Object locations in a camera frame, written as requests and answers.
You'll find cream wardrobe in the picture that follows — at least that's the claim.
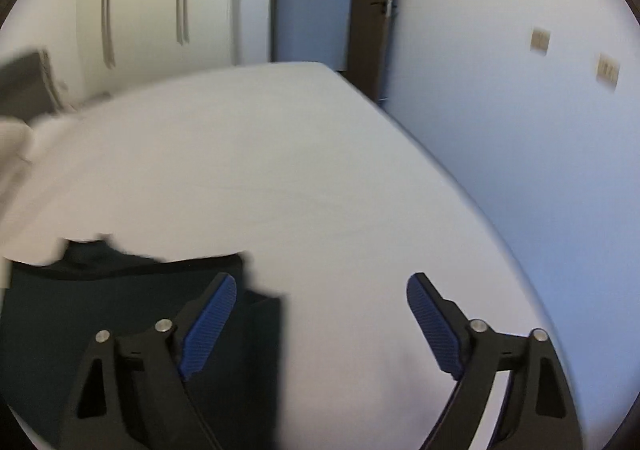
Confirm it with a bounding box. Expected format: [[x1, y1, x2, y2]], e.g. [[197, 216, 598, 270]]
[[75, 0, 275, 100]]

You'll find dark green sweater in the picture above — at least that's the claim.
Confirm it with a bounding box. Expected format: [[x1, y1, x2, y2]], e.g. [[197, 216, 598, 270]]
[[0, 236, 283, 450]]

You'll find beige folded duvet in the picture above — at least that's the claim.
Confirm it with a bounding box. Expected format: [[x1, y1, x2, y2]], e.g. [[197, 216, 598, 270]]
[[0, 120, 33, 211]]

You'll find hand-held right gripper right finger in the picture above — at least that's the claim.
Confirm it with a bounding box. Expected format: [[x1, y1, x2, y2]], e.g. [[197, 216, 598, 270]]
[[406, 272, 583, 450]]

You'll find brown door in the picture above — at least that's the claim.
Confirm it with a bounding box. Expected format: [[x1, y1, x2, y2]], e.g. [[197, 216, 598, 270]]
[[345, 0, 401, 105]]

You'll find white hallway door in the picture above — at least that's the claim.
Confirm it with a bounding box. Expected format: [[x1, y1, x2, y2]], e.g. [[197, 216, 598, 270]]
[[274, 0, 356, 75]]

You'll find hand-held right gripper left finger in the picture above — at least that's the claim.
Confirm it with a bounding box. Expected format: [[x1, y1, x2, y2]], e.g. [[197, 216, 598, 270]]
[[65, 272, 238, 450]]

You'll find white bed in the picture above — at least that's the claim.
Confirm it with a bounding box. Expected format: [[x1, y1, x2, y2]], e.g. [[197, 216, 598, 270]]
[[0, 60, 551, 450]]

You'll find grey padded headboard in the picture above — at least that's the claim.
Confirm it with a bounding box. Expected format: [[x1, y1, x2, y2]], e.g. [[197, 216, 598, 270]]
[[0, 48, 66, 118]]

